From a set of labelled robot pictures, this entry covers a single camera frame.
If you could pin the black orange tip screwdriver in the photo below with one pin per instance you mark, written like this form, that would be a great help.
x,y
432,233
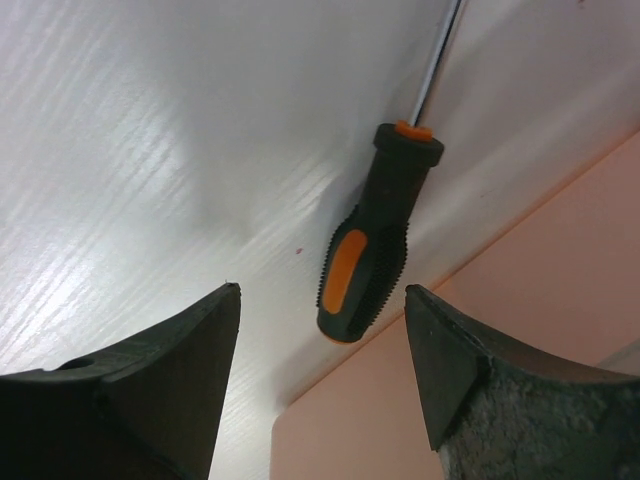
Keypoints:
x,y
368,250

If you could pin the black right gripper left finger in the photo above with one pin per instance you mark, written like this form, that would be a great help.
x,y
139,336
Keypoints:
x,y
146,407

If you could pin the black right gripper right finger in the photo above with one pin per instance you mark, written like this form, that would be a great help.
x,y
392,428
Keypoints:
x,y
497,408

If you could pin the pink translucent plastic toolbox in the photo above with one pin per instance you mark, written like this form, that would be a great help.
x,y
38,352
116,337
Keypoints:
x,y
565,279

